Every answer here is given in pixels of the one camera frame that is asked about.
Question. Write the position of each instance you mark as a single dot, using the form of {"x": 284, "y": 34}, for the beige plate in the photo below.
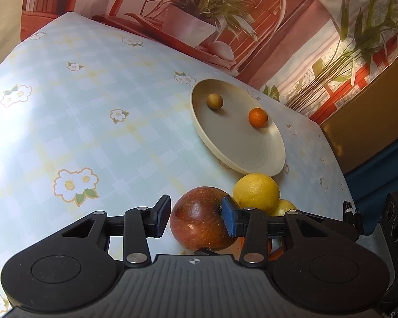
{"x": 238, "y": 139}

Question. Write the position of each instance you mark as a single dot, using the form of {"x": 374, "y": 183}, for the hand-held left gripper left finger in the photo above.
{"x": 164, "y": 215}

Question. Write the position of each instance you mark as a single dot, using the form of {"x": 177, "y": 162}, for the brown longan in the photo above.
{"x": 215, "y": 101}

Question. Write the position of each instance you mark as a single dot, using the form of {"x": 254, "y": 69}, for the yellow lemon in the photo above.
{"x": 255, "y": 192}
{"x": 283, "y": 208}

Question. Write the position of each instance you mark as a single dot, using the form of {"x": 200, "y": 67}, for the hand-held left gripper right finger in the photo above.
{"x": 230, "y": 218}

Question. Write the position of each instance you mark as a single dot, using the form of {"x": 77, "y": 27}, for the printed backdrop cloth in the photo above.
{"x": 285, "y": 23}

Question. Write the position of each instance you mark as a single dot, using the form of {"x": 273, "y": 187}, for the yellow wooden panel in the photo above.
{"x": 368, "y": 129}

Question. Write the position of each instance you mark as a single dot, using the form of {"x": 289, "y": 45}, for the red apple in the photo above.
{"x": 195, "y": 218}

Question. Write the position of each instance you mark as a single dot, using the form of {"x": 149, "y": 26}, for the small mandarin orange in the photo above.
{"x": 258, "y": 117}
{"x": 272, "y": 251}

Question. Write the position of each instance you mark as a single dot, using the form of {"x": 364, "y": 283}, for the blue cloth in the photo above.
{"x": 384, "y": 175}

